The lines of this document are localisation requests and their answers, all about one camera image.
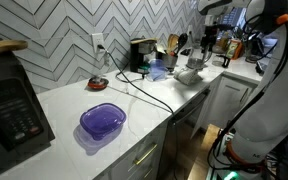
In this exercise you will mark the gold drawer handle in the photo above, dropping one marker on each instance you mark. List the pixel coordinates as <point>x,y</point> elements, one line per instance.
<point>149,151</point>

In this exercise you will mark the steel utensil holder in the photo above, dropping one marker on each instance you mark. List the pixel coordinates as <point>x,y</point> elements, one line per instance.
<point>168,60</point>

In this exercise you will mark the white checked tea towel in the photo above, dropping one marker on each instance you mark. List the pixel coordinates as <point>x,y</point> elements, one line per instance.
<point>187,76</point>

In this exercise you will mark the blue plastic container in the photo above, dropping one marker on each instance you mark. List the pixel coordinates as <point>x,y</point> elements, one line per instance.
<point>157,70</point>

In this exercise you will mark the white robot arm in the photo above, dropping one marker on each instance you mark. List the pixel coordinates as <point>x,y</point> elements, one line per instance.
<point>263,122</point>

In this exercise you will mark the black ladle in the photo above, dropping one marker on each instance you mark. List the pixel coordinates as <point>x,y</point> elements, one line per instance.
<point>181,42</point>

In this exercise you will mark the red black round lid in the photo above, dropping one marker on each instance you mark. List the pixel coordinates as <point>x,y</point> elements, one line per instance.
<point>97,83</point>

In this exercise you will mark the purple plastic food container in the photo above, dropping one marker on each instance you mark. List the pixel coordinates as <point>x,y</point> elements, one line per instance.
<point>101,120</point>

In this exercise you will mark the white wall outlet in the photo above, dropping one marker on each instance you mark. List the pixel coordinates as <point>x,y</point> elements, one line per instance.
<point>97,39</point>

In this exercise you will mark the wooden cutting board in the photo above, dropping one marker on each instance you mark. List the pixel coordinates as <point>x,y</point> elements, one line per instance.
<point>12,45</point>

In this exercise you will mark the black coffee maker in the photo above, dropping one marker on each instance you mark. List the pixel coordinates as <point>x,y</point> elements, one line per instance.
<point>139,48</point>

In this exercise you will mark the glass measuring jug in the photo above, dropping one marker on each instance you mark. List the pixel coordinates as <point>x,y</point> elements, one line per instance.
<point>221,61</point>

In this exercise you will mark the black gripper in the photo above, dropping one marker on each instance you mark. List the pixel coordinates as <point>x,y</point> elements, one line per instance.
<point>210,35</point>

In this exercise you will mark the black microwave oven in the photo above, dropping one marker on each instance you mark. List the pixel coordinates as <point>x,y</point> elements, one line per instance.
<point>24,128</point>

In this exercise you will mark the orange labelled jar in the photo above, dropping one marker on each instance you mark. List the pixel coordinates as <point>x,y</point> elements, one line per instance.
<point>234,49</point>

